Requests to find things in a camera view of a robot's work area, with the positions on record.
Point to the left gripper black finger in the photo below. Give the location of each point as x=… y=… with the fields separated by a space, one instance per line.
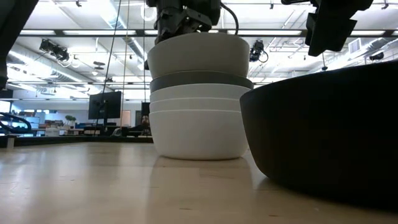
x=160 y=35

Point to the light grey bowl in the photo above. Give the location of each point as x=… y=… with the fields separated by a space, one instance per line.
x=199 y=56

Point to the dark grey bowl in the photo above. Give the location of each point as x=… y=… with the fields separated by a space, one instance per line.
x=199 y=80

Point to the small white bowl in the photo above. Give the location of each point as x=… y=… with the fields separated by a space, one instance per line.
x=192 y=91

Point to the medium white bowl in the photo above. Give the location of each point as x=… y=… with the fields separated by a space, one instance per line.
x=192 y=105

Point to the black bowl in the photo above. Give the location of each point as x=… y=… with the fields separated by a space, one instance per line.
x=326 y=130

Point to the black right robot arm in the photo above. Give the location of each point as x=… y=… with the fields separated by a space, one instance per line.
x=295 y=1

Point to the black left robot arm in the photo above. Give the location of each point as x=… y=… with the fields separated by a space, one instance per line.
x=12 y=31

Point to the white LED light panel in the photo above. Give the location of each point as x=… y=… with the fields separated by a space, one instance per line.
x=37 y=32
x=264 y=32
x=99 y=32
x=150 y=32
x=368 y=32

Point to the white ceiling vent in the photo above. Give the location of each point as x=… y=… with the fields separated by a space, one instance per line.
x=354 y=45

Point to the black standing panel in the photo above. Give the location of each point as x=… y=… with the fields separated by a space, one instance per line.
x=145 y=109

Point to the black computer monitor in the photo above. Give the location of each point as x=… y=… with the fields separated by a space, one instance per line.
x=104 y=105

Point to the large white bowl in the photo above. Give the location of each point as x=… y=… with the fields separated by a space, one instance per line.
x=199 y=137

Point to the small green plant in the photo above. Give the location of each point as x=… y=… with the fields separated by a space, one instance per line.
x=70 y=118

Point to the black overhead frame beam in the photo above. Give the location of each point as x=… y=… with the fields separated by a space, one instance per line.
x=140 y=32

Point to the black hanging camera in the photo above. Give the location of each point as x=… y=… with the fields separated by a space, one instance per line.
x=256 y=49

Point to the black table edge frame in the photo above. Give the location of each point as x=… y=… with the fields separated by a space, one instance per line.
x=77 y=140

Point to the silver metal post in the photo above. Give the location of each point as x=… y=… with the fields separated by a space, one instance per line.
x=10 y=142

